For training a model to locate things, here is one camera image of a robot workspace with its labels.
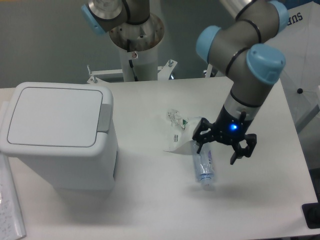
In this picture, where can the crumpled white plastic wrapper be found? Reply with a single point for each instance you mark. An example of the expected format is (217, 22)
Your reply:
(179, 132)

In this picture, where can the white pedestal base frame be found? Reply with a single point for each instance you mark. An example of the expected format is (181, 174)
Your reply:
(165, 73)

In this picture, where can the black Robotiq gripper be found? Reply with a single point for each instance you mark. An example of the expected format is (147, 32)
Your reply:
(229, 130)

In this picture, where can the black device at table edge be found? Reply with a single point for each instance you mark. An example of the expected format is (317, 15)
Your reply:
(311, 212)

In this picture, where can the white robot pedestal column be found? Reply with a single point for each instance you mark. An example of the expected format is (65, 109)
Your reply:
(138, 66)

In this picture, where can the white push-lid trash can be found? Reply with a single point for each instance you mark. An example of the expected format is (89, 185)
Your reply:
(64, 132)

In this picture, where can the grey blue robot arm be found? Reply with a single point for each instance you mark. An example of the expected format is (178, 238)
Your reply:
(239, 52)

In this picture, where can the clear plastic water bottle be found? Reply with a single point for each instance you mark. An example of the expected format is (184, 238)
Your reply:
(203, 166)

